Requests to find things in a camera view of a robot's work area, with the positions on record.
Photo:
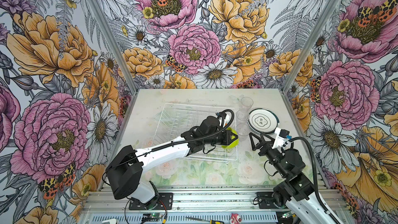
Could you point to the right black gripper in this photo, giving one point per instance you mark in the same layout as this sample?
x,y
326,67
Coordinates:
x,y
267,146

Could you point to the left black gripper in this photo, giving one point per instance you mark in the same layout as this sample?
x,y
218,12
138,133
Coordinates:
x,y
227,140

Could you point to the green rimmed white plate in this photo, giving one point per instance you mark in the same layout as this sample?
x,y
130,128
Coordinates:
x,y
262,121

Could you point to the lime green plastic bowl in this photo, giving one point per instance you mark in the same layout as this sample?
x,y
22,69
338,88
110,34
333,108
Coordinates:
x,y
234,140

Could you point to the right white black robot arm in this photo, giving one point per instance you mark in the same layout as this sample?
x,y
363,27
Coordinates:
x,y
296,193

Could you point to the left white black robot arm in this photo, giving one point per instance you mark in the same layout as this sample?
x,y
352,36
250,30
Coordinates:
x,y
125,173

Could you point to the red white small object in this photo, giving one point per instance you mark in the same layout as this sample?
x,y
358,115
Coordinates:
x,y
235,219

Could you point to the green circuit board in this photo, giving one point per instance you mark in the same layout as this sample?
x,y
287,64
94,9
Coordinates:
x,y
148,217

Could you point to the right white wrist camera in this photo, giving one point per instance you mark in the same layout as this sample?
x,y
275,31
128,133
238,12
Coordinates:
x,y
282,138

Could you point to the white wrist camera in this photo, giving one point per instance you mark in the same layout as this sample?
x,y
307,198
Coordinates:
x,y
225,119
282,138

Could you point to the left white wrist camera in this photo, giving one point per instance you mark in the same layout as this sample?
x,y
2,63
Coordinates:
x,y
225,119

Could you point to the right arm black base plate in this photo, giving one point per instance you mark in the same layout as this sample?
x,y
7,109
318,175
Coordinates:
x,y
266,200

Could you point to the aluminium frame rail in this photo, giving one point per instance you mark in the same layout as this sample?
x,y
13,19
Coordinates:
x,y
186,199

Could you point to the yellow handled screwdriver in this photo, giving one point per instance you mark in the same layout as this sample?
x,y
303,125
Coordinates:
x,y
205,220

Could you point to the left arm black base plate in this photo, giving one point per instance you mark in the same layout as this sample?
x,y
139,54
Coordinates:
x,y
164,201

